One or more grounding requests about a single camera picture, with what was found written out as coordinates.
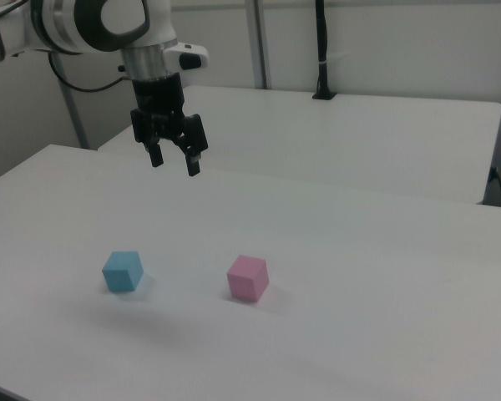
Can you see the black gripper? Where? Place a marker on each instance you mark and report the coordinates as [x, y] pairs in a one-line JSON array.
[[158, 104]]

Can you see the blue cube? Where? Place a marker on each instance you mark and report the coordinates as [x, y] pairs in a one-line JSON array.
[[122, 270]]

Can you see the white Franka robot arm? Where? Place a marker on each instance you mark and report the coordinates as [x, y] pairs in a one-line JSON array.
[[67, 25]]

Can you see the pink cube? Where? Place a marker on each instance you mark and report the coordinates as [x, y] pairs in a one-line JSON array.
[[248, 278]]

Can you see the grey metal frame post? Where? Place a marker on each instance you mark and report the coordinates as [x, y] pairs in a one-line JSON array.
[[71, 108], [256, 42]]

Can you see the black camera stand pole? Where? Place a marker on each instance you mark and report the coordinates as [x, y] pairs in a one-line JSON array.
[[322, 50]]

